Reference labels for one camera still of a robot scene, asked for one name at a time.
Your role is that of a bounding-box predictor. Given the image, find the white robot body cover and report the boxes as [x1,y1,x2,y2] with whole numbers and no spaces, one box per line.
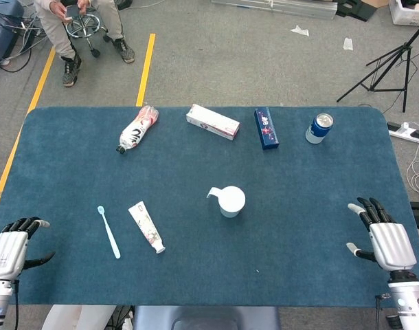
[41,304,117,330]

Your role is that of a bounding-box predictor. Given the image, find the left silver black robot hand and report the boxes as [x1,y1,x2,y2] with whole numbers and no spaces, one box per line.
[0,216,56,281]

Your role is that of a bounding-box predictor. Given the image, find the white floral toothpaste tube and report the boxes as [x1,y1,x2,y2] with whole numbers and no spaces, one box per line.
[128,201,166,255]

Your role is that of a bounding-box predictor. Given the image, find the dark blue carton box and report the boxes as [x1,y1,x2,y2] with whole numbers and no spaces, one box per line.
[253,107,280,151]

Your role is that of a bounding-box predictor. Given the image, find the white power strip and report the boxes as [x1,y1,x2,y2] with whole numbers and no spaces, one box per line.
[387,120,419,144]

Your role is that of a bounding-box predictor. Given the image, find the blue table mat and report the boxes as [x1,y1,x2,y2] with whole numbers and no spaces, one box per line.
[0,105,419,307]

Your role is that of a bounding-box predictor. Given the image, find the white pink toothpaste box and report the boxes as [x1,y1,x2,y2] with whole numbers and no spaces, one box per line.
[185,103,241,142]

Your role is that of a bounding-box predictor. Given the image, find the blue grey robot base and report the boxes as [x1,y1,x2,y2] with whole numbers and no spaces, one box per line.
[132,305,281,330]

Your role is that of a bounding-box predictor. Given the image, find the seated person in beige clothes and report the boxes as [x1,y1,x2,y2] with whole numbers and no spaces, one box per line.
[33,0,136,88]

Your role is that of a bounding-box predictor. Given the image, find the plastic bottle with black cap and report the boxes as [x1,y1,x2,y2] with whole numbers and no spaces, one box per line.
[115,105,160,155]

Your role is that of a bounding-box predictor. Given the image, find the tangled cable bundle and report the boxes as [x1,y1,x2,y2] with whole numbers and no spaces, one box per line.
[0,10,49,73]

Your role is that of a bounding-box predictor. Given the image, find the white coiled cable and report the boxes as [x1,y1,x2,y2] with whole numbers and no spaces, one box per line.
[406,122,419,199]

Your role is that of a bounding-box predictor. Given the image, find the aluminium profile beams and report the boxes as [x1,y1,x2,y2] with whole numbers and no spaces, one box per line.
[211,0,337,20]

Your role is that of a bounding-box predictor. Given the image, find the black bracket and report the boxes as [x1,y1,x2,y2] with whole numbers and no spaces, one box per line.
[335,0,378,22]

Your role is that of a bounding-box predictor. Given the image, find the white cup with handle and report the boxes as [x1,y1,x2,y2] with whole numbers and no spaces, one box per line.
[206,186,247,219]

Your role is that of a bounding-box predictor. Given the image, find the yellow floor tape strip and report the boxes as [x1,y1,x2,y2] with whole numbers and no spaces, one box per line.
[135,33,157,107]
[0,46,56,224]

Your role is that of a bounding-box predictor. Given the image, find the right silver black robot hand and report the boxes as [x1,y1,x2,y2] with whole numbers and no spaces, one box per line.
[346,197,418,275]

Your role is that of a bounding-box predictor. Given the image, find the light blue toothbrush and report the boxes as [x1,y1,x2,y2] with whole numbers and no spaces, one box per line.
[97,205,122,260]

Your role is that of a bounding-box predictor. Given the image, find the left arm wrist cable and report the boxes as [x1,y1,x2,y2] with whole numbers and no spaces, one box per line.
[10,278,21,330]

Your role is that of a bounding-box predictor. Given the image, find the dark blue machine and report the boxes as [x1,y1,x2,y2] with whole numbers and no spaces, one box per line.
[0,0,25,66]

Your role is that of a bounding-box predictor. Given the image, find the white plastic bin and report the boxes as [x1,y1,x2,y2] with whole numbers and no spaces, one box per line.
[387,0,419,27]

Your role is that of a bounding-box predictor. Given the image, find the blue white drink can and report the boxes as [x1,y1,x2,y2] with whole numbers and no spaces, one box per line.
[305,113,335,144]

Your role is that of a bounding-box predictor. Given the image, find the black tripod stand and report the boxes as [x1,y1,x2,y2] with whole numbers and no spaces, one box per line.
[336,15,419,113]

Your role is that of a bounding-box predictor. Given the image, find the chrome wheeled stool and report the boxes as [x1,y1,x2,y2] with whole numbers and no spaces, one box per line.
[65,8,111,58]

